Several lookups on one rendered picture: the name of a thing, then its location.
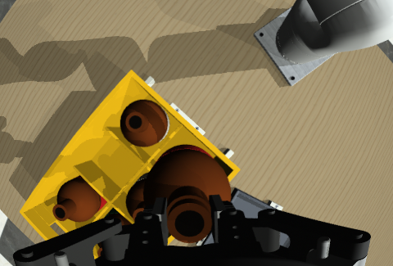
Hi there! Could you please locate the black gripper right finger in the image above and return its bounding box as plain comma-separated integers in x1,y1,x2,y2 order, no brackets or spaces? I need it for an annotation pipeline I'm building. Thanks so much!
209,195,371,266

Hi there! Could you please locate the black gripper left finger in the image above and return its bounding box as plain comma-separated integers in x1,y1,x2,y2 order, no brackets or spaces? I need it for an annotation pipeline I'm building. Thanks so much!
13,197,169,266

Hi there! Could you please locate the yellow bottle crate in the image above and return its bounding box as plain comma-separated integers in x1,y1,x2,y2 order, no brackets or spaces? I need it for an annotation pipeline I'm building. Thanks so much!
20,70,240,241

